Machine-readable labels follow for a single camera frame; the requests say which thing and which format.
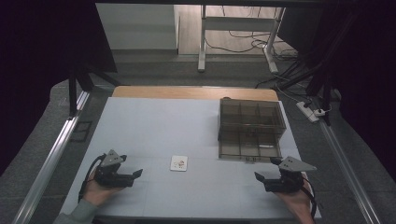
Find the black metal stand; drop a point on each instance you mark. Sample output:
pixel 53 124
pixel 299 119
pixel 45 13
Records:
pixel 81 84
pixel 317 77

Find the smoky clear drawer cabinet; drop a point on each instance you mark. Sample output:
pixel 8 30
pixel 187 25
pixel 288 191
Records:
pixel 250 113

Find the smoky clear divided drawer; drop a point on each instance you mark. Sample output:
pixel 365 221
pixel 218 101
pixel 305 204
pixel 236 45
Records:
pixel 249 149

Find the white metal desk frame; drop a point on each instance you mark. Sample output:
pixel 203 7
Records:
pixel 238 23

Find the person's right hand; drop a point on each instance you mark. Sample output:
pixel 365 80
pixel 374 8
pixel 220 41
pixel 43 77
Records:
pixel 295 203

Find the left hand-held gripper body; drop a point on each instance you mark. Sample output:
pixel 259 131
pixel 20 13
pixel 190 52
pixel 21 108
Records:
pixel 109 174

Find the white power strip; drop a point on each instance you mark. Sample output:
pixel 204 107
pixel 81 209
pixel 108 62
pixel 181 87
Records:
pixel 306 111

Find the pale blue table mat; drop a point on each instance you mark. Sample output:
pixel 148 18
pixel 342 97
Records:
pixel 162 130

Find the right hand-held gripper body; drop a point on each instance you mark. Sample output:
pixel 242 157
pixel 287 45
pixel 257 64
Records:
pixel 288 179

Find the aluminium rail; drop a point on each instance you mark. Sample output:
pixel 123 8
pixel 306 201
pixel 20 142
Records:
pixel 348 171
pixel 46 168

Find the small white stick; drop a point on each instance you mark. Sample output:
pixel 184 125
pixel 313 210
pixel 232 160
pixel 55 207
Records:
pixel 266 146

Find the small white card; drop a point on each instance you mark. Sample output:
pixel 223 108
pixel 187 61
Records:
pixel 179 163

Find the black curtain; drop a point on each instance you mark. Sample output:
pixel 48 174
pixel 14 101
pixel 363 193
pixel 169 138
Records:
pixel 364 62
pixel 40 62

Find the wooden table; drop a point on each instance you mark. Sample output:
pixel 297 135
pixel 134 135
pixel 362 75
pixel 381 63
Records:
pixel 186 92

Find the person's left hand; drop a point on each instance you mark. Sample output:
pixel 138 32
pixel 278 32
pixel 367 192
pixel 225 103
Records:
pixel 98 193

